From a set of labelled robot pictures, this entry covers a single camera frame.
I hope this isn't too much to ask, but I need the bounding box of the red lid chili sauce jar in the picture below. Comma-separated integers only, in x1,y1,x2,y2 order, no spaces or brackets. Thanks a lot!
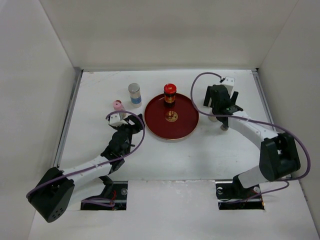
163,83,177,107

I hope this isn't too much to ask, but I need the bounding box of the clear lid white shaker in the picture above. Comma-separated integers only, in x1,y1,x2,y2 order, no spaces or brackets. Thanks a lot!
208,114,218,123

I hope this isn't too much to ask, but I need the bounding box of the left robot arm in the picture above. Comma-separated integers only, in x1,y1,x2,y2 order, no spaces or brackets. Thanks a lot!
26,110,146,223

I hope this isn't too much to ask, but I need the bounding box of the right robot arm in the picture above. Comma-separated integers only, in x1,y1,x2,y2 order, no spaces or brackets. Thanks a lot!
203,84,301,200

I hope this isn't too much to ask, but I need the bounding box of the pink lid spice bottle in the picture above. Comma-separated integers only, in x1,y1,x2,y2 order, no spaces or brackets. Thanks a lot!
112,100,125,111

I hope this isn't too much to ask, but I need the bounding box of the black lid pepper shaker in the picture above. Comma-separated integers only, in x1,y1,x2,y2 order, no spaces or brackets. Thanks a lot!
220,124,229,131

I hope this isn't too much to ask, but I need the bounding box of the silver lid blue label bottle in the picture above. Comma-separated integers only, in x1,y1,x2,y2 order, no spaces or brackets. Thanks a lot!
128,83,142,108

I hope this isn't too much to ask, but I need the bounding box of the red round tray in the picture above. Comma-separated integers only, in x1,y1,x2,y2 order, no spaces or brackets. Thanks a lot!
144,93,199,140

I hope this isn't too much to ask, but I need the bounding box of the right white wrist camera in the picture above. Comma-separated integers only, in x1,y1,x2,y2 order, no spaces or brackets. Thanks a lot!
221,76,236,95

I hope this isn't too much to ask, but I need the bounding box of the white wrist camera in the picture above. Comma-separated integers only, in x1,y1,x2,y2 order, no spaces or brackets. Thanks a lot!
221,76,236,95
106,113,128,127

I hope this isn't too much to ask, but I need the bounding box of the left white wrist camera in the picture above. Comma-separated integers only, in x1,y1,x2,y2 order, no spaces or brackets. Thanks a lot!
106,113,128,127

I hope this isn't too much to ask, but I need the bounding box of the right metal frame rail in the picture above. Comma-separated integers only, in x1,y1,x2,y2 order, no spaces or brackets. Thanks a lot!
251,68,274,124

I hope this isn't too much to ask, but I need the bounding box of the metal frame rail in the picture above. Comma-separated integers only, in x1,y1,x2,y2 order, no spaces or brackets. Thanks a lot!
52,67,84,167
251,68,274,124

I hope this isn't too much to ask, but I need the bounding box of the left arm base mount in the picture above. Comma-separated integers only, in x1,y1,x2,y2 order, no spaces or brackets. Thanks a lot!
80,175,129,211

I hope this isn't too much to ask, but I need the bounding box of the left metal frame rail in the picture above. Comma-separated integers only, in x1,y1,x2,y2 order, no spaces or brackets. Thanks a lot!
52,67,84,167

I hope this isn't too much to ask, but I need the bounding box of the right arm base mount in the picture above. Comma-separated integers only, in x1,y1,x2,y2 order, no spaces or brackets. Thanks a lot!
215,181,265,210

